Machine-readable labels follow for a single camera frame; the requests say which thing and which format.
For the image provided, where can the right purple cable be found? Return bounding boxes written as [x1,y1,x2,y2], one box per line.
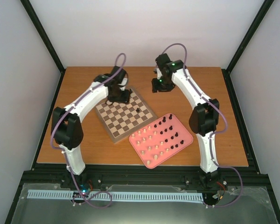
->
[162,43,244,209]

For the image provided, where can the wooden chess board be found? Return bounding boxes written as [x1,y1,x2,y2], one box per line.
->
[95,87,157,143]

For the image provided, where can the right black corner post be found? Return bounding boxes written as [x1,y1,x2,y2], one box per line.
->
[226,0,276,73]

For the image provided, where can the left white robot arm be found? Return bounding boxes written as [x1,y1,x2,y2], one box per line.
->
[50,66,130,188]

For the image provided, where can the pink plastic tray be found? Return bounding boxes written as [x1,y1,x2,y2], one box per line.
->
[129,113,194,169]

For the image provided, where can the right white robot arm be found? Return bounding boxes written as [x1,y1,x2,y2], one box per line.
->
[152,53,219,174]

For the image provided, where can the black corner post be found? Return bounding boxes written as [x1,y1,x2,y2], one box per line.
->
[226,0,276,73]
[20,0,66,74]

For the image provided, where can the left black corner post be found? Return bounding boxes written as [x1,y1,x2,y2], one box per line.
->
[20,0,66,74]

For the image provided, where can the black aluminium frame rail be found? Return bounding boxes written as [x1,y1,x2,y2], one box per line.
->
[20,164,272,191]

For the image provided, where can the light blue cable duct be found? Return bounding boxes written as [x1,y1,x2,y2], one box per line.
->
[27,189,203,203]

